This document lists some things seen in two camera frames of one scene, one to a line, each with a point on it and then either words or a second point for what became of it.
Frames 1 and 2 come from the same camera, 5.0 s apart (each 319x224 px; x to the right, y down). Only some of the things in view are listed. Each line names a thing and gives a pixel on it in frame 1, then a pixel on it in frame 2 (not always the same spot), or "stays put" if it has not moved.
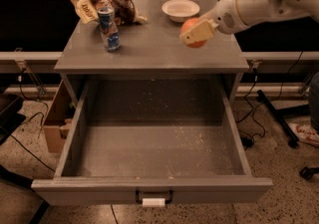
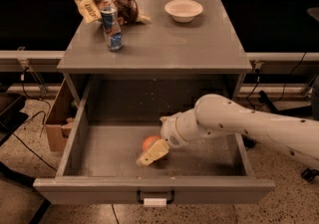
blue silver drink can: (109, 28) stays put
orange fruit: (187, 24) to (150, 141)
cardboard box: (60, 121) stays put
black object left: (10, 118) stays put
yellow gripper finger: (199, 32) to (156, 151)
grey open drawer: (125, 135) stays put
